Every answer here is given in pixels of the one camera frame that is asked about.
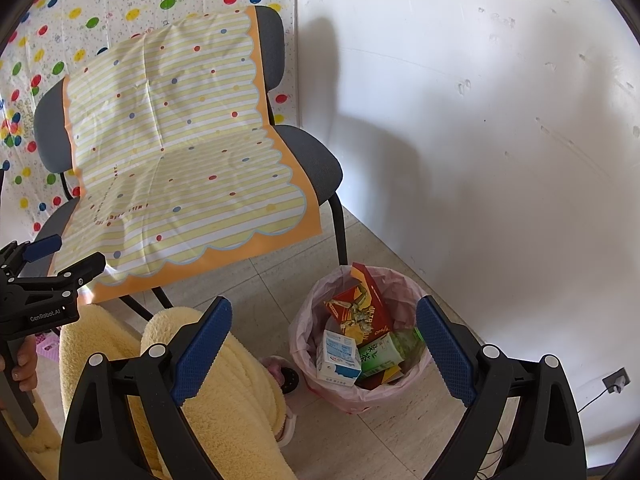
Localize person's left hand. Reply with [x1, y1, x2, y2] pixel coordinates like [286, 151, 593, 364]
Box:
[11, 335, 39, 394]

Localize red yellow carton box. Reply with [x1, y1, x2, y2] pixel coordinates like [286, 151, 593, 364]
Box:
[324, 262, 393, 348]

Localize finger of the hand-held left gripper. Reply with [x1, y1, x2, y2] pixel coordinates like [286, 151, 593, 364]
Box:
[0, 236, 63, 281]
[20, 252, 107, 293]

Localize pink slipper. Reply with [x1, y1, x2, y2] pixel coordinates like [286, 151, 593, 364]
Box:
[260, 355, 301, 396]
[275, 412, 298, 447]

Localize grey padded chair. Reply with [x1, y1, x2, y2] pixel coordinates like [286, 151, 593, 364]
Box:
[34, 6, 349, 321]

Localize white blue milk carton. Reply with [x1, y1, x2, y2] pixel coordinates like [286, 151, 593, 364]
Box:
[315, 329, 363, 387]

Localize green drink carton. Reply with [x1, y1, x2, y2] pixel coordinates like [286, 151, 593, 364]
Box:
[357, 334, 406, 378]

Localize yellow striped plastic cloth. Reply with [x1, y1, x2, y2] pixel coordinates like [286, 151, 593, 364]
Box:
[52, 7, 323, 305]

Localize pink patterned mat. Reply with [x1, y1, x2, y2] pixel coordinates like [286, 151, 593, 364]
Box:
[36, 330, 63, 361]

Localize green plastic wrapper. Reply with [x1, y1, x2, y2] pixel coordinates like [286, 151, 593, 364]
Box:
[392, 327, 431, 361]

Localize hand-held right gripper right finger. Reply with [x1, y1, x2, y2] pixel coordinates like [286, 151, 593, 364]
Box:
[416, 296, 587, 480]

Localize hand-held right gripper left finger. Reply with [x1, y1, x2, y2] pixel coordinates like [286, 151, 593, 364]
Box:
[59, 296, 233, 480]

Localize trash bin with pink bag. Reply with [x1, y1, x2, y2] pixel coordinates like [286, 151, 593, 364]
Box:
[289, 264, 436, 415]

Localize white wall socket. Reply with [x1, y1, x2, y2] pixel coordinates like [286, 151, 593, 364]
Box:
[602, 367, 630, 395]

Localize person's yellow fleece pants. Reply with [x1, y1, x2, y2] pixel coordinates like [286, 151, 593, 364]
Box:
[25, 305, 301, 480]

